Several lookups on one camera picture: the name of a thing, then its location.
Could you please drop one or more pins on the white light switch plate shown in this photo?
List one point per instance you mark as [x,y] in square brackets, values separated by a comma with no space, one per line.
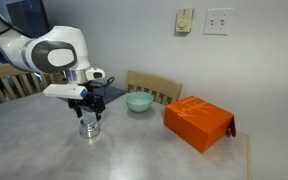
[218,21]

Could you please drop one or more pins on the blue placemat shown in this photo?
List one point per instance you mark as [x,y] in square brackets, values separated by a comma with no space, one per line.
[115,93]

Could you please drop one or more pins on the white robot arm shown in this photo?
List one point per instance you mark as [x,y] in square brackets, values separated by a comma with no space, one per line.
[17,50]

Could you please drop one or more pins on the silver round tin lid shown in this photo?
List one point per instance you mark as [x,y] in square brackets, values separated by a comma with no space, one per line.
[88,122]

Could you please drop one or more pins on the silver round tin base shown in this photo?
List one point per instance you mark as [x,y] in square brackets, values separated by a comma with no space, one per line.
[90,132]

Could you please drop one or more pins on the orange cardboard box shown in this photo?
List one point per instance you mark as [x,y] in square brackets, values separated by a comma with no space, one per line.
[197,123]

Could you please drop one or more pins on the mint green bowl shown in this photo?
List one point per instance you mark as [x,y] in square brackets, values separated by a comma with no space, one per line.
[139,101]

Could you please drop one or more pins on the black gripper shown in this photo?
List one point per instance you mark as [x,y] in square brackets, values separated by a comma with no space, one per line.
[92,100]

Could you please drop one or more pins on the beige wall thermostat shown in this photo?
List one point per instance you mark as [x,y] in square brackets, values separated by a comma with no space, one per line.
[184,20]

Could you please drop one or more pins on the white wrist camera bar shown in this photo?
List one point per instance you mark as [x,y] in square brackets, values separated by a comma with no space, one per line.
[64,90]

